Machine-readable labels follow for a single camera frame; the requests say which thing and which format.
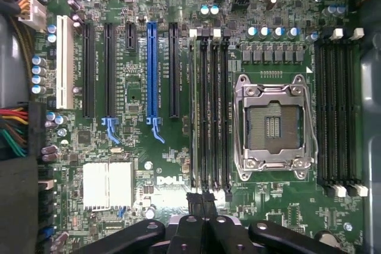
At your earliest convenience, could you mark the green RAM stick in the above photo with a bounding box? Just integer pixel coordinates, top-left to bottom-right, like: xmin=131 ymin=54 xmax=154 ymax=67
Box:
xmin=192 ymin=35 xmax=199 ymax=191

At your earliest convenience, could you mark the green Dell motherboard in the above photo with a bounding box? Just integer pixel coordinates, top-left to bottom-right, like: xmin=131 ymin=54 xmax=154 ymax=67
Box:
xmin=32 ymin=0 xmax=366 ymax=254

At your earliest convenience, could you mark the silver finned chipset heatsink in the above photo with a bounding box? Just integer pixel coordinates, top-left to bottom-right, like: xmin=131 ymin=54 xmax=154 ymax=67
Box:
xmin=82 ymin=161 xmax=134 ymax=211

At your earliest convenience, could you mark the steel socket locking lever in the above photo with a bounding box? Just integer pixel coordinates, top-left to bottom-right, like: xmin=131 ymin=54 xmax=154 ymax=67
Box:
xmin=234 ymin=75 xmax=249 ymax=174
xmin=302 ymin=86 xmax=319 ymax=165

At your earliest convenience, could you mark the silver CPU socket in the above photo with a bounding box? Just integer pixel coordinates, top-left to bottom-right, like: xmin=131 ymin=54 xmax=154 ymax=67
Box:
xmin=233 ymin=74 xmax=319 ymax=182

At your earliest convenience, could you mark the blue SATA port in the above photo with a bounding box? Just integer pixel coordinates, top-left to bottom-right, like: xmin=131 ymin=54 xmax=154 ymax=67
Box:
xmin=42 ymin=226 xmax=55 ymax=243

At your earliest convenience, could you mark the long black expansion slot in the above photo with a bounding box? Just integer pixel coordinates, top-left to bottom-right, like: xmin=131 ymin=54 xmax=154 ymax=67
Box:
xmin=168 ymin=22 xmax=181 ymax=119
xmin=82 ymin=21 xmax=96 ymax=119

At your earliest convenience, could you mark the black foam pad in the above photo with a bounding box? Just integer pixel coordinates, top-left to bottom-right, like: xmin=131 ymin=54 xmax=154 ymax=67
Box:
xmin=0 ymin=155 xmax=40 ymax=254

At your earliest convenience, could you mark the black expansion slot blue clip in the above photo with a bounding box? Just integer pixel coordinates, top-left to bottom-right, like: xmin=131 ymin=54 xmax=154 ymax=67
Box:
xmin=101 ymin=23 xmax=120 ymax=145

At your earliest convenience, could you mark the black main power connector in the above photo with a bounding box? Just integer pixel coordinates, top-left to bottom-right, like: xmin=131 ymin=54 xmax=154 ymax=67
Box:
xmin=27 ymin=101 xmax=48 ymax=157

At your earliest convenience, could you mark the short black expansion slot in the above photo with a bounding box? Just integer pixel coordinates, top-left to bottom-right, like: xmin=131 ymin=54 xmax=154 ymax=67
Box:
xmin=124 ymin=21 xmax=138 ymax=52

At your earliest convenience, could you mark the white PCI expansion slot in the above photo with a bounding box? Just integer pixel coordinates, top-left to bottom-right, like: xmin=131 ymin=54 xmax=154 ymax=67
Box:
xmin=55 ymin=14 xmax=75 ymax=111

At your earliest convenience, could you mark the white power connector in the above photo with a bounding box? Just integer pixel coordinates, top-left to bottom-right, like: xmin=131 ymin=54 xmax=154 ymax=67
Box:
xmin=17 ymin=0 xmax=48 ymax=31

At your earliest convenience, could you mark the coloured power wire bundle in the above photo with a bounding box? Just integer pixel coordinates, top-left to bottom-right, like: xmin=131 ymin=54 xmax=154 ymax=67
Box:
xmin=0 ymin=106 xmax=29 ymax=157

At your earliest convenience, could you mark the yellow and black wire bundle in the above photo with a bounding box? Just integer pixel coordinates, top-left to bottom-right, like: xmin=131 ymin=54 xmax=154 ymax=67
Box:
xmin=7 ymin=12 xmax=36 ymax=94

